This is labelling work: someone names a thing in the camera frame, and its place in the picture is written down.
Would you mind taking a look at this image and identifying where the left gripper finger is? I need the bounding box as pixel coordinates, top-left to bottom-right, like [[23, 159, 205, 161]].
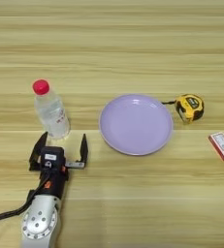
[[79, 133, 89, 164], [28, 131, 48, 171]]

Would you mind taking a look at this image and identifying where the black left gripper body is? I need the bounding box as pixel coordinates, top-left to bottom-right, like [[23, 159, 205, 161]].
[[38, 160, 86, 199]]

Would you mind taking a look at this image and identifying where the small red white box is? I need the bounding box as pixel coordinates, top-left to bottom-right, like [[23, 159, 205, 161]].
[[208, 131, 224, 163]]

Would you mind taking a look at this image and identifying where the clear bottle with red cap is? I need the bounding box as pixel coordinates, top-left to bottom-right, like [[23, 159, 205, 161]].
[[32, 78, 72, 140]]

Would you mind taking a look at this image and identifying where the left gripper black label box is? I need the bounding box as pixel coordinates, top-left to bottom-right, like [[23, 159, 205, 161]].
[[40, 145, 67, 171]]

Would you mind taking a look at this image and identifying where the yellow black tape measure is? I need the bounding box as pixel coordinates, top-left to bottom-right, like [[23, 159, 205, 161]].
[[161, 93, 206, 124]]

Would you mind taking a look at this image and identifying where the purple round plate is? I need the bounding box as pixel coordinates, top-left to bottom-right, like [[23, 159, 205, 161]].
[[98, 93, 175, 157]]

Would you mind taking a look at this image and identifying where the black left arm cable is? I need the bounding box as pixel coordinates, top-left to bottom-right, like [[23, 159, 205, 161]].
[[0, 175, 51, 227]]

